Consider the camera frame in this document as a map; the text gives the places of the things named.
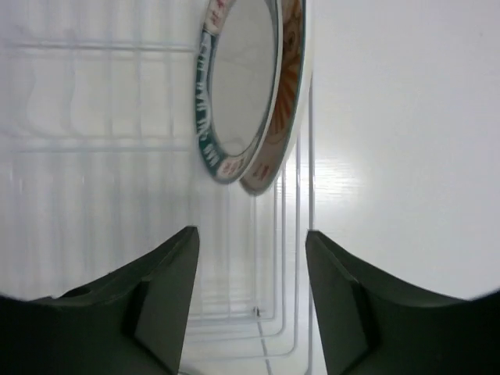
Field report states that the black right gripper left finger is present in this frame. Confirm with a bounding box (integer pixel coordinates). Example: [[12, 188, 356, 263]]
[[1, 226, 199, 374]]

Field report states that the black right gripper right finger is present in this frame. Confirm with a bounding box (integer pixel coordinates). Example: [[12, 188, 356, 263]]
[[305, 230, 499, 374]]

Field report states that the orange sunburst plate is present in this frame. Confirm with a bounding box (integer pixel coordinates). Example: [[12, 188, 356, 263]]
[[240, 0, 313, 196]]

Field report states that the green rimmed white plate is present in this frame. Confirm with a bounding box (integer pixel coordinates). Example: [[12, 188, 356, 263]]
[[194, 1, 283, 184]]

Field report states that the white wire dish rack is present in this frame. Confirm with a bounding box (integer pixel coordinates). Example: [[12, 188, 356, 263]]
[[1, 1, 318, 374]]

